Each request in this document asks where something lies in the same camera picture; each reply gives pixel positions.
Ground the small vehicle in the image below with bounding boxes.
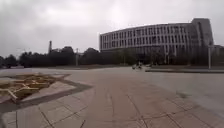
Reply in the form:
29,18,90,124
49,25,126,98
131,61,144,71

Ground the brown and grey paved plaza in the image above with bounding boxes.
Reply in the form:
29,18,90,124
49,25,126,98
0,66,224,128

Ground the large curved white building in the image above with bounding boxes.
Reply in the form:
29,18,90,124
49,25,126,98
98,17,215,66

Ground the tall narrow tower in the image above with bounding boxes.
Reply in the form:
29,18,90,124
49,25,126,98
48,40,53,54

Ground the row of dark trees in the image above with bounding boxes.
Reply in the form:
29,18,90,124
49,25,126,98
0,44,224,68

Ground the low dark planting strip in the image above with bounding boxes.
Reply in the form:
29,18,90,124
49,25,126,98
144,67,224,74

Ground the tan stone patterned bed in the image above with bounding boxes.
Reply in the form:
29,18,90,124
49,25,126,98
0,73,69,103

